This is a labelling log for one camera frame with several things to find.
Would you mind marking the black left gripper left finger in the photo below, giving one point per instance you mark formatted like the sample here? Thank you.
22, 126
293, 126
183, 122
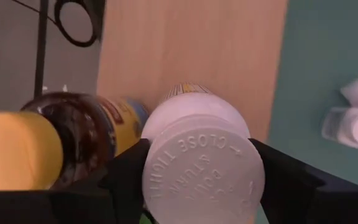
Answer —
57, 208

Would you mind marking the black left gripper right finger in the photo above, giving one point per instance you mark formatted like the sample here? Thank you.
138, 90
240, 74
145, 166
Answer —
306, 205

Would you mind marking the brown bottle yellow cap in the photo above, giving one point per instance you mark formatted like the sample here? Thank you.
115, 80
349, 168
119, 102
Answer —
82, 130

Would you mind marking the white bottle large embossed cap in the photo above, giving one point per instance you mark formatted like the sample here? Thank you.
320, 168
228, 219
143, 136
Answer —
197, 174

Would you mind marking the white bottle blue-striped label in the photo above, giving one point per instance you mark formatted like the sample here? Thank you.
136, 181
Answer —
346, 130

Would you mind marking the wooden shelf black metal frame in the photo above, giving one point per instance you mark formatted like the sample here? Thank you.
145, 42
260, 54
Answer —
197, 46

